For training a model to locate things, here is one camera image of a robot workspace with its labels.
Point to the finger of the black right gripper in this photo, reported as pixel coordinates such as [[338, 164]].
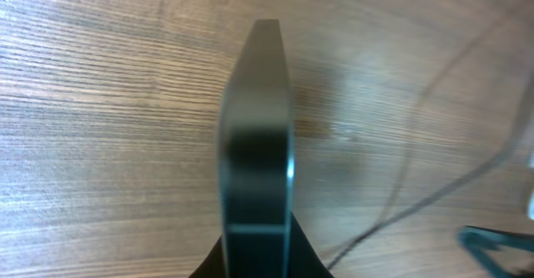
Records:
[[477, 241]]

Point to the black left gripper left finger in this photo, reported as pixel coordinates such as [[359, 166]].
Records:
[[213, 265]]

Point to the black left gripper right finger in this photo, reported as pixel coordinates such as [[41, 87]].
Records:
[[303, 261]]

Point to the blue screen smartphone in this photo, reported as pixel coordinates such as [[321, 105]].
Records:
[[255, 157]]

